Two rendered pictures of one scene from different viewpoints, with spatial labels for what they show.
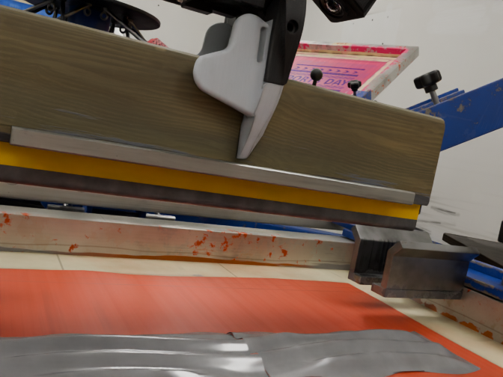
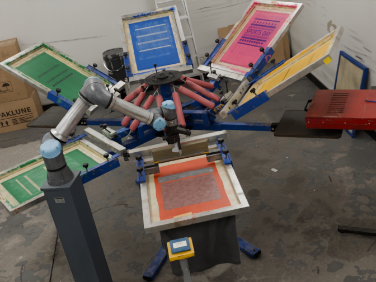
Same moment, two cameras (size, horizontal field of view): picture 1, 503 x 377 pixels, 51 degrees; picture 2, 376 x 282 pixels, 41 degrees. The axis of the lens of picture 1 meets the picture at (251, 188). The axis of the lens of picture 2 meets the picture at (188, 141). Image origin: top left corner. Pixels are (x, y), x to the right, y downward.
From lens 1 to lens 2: 290 cm
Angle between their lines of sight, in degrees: 32
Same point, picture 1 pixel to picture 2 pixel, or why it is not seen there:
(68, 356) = (168, 178)
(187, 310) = (182, 169)
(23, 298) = (164, 171)
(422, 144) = (204, 145)
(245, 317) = (189, 168)
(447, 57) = not seen: outside the picture
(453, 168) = (367, 26)
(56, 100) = (161, 156)
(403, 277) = (210, 159)
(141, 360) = (174, 177)
